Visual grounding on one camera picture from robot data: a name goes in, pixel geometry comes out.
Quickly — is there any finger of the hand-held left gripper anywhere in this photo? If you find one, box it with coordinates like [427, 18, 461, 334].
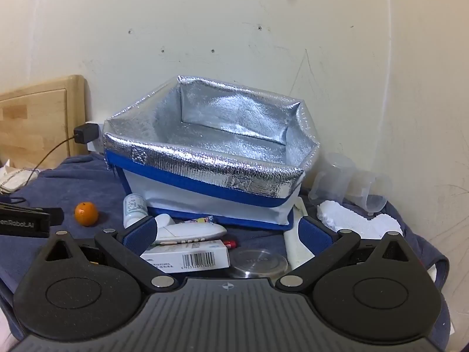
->
[0, 205, 65, 226]

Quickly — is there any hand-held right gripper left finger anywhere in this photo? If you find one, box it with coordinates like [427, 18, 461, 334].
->
[37, 216, 180, 294]

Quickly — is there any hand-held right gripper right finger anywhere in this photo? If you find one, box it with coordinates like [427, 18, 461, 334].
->
[275, 216, 420, 294]

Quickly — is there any white rectangular remote control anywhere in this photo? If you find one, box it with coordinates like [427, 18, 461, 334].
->
[284, 196, 312, 270]

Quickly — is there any white medicine box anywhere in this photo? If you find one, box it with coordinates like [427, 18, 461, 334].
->
[140, 239, 231, 274]

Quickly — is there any silver insulated cooler bag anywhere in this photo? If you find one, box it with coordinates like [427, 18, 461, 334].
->
[103, 75, 321, 231]

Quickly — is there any white pill bottle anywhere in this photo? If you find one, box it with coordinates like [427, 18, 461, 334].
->
[123, 194, 149, 229]

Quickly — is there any orange tangerine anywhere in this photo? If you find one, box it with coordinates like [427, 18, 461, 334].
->
[75, 202, 99, 227]

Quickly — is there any large white styrofoam piece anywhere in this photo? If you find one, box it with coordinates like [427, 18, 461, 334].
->
[317, 200, 404, 241]

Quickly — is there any dark blue blanket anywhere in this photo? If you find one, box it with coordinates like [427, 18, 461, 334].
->
[0, 153, 451, 352]

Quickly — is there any white curved remote control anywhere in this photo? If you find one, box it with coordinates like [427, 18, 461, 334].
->
[152, 214, 228, 246]

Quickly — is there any clear plastic cup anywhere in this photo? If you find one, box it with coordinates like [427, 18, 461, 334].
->
[352, 172, 392, 215]
[309, 152, 356, 206]

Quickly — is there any round metal lid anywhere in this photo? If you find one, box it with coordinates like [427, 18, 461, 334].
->
[230, 249, 289, 278]

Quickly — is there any white power strip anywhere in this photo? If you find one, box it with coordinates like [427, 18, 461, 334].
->
[85, 119, 107, 153]

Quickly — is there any black power adapter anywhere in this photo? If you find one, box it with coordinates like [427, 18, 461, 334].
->
[73, 124, 99, 144]

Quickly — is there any wooden headboard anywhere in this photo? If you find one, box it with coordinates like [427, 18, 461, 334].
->
[0, 74, 86, 171]

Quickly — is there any black cable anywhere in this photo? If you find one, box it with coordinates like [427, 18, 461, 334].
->
[10, 136, 77, 193]

